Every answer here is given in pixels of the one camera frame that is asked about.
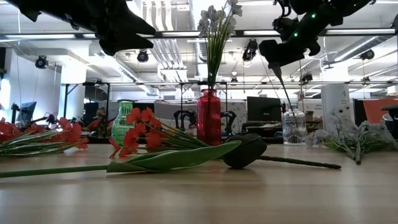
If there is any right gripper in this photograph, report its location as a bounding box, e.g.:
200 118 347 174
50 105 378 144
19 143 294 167
259 6 336 68

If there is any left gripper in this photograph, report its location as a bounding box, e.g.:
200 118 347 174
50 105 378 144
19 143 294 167
67 0 155 57

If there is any black artificial tulip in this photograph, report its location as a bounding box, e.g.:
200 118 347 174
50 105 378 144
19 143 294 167
272 65 295 113
0 133 268 179

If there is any red artificial flower bunch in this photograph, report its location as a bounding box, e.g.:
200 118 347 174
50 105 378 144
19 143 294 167
0 116 90 151
108 106 342 170
0 122 80 158

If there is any small monitor on arm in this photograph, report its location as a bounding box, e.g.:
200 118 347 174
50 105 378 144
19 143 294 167
16 101 37 123

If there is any clear glass vase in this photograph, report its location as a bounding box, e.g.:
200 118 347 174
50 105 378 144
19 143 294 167
282 103 307 146

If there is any green glass vase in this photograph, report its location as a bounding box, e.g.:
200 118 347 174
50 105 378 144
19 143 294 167
111 99 135 146

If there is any red glass vase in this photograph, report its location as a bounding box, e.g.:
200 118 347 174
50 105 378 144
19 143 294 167
197 88 223 146

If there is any black computer monitor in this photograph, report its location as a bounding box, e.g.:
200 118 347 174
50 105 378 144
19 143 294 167
247 96 282 123

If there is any white column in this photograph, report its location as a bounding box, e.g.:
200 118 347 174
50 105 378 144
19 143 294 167
321 83 353 131

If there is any person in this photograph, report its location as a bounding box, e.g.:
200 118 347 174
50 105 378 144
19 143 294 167
86 107 113 138

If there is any orange partition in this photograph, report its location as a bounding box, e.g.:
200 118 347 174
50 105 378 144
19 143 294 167
363 98 398 124

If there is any black office chair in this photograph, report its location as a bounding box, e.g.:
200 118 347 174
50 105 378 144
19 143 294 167
381 105 398 134

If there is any black aluminium table frame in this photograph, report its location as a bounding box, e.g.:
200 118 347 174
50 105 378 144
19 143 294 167
83 135 285 146

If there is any black metal rack frame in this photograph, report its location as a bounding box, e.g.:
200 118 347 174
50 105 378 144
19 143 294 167
63 82 111 121

